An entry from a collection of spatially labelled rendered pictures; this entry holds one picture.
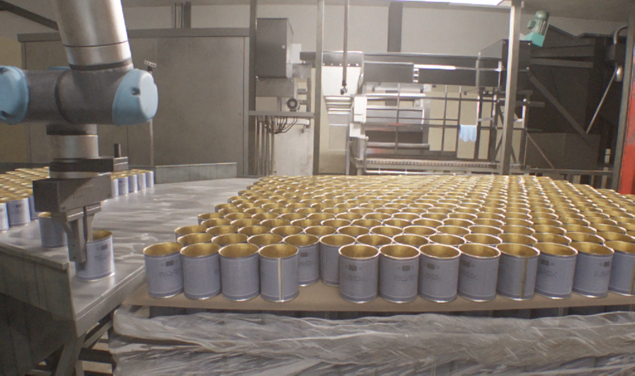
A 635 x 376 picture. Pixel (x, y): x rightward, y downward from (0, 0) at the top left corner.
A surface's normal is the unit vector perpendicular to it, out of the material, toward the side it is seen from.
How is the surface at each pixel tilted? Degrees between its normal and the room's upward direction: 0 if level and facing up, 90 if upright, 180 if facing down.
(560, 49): 90
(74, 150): 90
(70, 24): 114
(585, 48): 90
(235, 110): 90
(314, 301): 2
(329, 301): 2
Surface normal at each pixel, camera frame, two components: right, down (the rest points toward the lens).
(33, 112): 0.03, 0.67
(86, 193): 1.00, 0.04
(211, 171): 0.68, 0.11
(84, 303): 0.03, -0.99
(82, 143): 0.86, 0.09
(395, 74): -0.04, 0.13
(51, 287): -0.32, 0.11
